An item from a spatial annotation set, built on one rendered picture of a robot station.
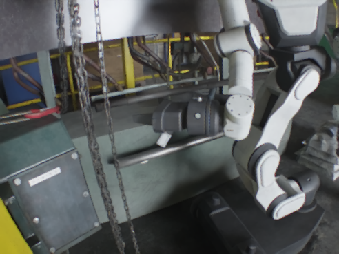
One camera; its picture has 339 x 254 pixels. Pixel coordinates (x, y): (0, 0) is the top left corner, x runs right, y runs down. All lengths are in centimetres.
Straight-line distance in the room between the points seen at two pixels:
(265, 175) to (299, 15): 57
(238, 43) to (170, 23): 59
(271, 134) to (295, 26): 39
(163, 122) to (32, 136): 36
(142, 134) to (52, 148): 64
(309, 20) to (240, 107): 43
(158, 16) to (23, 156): 88
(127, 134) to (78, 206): 54
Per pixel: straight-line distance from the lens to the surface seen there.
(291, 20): 82
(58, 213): 73
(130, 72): 269
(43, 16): 108
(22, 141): 67
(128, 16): 113
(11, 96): 377
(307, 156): 209
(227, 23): 75
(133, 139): 119
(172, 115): 55
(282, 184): 128
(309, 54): 90
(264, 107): 94
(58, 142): 66
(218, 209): 122
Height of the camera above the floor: 106
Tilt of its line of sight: 24 degrees down
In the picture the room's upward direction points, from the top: 3 degrees counter-clockwise
